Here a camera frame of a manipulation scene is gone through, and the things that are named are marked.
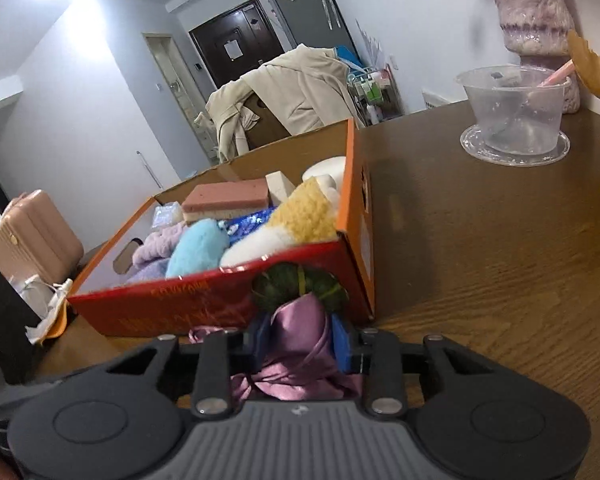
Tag white plush piece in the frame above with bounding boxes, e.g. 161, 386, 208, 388
312, 173, 344, 206

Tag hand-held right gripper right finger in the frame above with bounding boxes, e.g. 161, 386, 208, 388
330, 312, 494, 419

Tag grey refrigerator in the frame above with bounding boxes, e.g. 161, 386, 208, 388
263, 0, 361, 59

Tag white interior door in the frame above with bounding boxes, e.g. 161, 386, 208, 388
141, 32, 216, 162

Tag pink suitcase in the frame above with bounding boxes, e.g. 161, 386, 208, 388
0, 189, 84, 287

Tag lilac fluffy towel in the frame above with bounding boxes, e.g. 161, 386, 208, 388
129, 222, 191, 287

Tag yellow white fluffy cloth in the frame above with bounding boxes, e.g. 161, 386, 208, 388
219, 179, 339, 269

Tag orange red cardboard box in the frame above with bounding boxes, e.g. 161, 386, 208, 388
65, 118, 376, 339

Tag clear plastic bowl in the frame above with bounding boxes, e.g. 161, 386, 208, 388
454, 64, 572, 156

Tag clear plastic lid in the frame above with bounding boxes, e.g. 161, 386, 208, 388
459, 123, 571, 166

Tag blue patterned packet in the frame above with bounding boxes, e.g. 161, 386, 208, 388
224, 208, 277, 239

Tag orange bag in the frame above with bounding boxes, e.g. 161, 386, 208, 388
44, 304, 77, 342

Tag light blue plush cloth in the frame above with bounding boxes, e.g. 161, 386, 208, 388
165, 218, 231, 280

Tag white utility cart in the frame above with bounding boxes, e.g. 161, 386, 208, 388
347, 64, 404, 127

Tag dark brown door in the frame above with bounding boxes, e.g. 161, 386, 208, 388
188, 0, 287, 90

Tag beige sponge block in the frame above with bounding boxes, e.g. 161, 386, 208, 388
264, 171, 299, 207

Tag pink plastic spoon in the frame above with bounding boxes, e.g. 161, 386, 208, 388
492, 59, 576, 141

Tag pink sponge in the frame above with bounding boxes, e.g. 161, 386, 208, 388
181, 178, 271, 224

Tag clear glitter packet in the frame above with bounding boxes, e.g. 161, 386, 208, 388
153, 203, 186, 229

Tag purple satin cloth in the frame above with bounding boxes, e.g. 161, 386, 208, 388
188, 294, 362, 404

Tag green pumpkin toy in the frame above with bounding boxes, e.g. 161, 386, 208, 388
251, 262, 350, 317

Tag group of toiletry bottles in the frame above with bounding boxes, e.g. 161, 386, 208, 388
352, 70, 394, 106

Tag beige coat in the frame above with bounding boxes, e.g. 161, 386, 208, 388
193, 44, 367, 162

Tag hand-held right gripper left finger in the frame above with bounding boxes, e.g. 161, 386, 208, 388
105, 317, 276, 419

